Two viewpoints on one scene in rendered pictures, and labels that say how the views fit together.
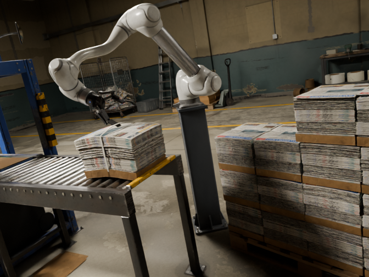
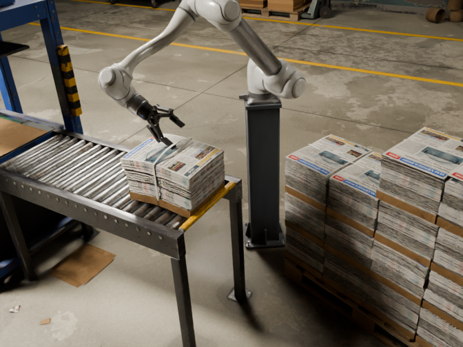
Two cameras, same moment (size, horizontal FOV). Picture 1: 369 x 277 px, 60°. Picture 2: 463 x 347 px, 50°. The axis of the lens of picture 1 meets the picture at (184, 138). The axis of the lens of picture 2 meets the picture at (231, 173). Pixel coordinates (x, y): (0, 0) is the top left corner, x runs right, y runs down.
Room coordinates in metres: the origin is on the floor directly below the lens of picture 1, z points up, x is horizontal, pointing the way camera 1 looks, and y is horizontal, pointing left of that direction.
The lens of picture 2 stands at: (-0.32, -0.01, 2.13)
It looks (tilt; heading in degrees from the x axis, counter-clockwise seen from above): 31 degrees down; 3
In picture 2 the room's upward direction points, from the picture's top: 3 degrees counter-clockwise
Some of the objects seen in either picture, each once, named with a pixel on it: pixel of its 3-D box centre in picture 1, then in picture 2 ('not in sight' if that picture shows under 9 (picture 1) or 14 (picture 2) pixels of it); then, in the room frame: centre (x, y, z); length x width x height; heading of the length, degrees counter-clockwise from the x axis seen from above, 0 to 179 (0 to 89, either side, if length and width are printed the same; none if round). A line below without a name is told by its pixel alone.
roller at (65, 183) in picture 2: (55, 172); (88, 170); (2.00, 0.87, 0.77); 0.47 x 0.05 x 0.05; 150
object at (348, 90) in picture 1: (335, 90); (433, 150); (1.59, -0.80, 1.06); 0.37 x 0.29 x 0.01; 133
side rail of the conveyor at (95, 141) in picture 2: (98, 163); (138, 161); (2.15, 0.63, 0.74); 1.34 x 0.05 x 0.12; 60
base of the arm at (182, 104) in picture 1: (186, 102); (258, 93); (2.38, -0.07, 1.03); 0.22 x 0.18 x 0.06; 94
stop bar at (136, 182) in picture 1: (153, 170); (209, 204); (1.59, 0.19, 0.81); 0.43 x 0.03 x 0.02; 150
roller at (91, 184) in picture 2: (69, 172); (106, 176); (1.94, 0.76, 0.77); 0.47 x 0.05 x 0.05; 150
